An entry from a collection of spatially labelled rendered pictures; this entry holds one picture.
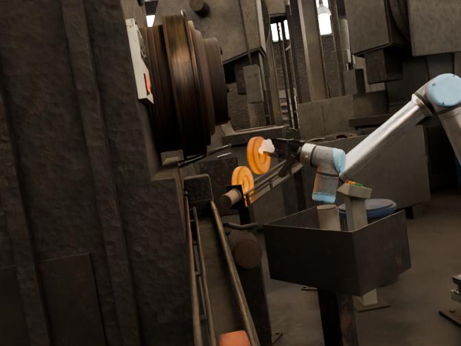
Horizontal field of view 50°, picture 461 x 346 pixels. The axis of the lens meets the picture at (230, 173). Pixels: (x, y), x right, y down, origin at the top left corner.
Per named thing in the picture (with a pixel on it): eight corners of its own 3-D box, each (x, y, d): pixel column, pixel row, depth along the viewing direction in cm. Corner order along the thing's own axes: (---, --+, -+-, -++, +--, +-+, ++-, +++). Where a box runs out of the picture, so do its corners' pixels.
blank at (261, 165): (243, 142, 201) (250, 141, 200) (258, 134, 214) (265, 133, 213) (251, 178, 204) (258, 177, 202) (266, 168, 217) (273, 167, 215)
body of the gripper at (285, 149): (280, 136, 206) (307, 141, 201) (278, 156, 208) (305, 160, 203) (273, 138, 199) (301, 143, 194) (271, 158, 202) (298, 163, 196)
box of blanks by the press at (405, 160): (326, 241, 367) (313, 139, 360) (278, 226, 445) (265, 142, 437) (434, 214, 402) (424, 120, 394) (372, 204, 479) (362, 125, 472)
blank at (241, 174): (241, 209, 214) (248, 209, 213) (228, 184, 205) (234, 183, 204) (250, 185, 225) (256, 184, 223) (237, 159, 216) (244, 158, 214)
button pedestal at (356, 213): (360, 314, 231) (344, 185, 225) (344, 297, 254) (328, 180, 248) (393, 308, 232) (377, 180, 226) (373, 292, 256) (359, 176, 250)
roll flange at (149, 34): (152, 169, 137) (123, -2, 132) (160, 160, 184) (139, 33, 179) (188, 164, 138) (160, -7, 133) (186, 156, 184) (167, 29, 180)
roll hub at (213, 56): (216, 125, 147) (202, 31, 144) (210, 126, 175) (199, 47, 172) (234, 122, 148) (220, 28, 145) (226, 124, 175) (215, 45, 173)
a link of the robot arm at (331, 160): (338, 176, 187) (342, 150, 186) (307, 169, 193) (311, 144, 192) (345, 174, 196) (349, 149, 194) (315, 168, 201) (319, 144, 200)
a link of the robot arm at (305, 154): (316, 165, 201) (308, 169, 193) (304, 163, 204) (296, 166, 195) (319, 143, 199) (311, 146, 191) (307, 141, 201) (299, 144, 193)
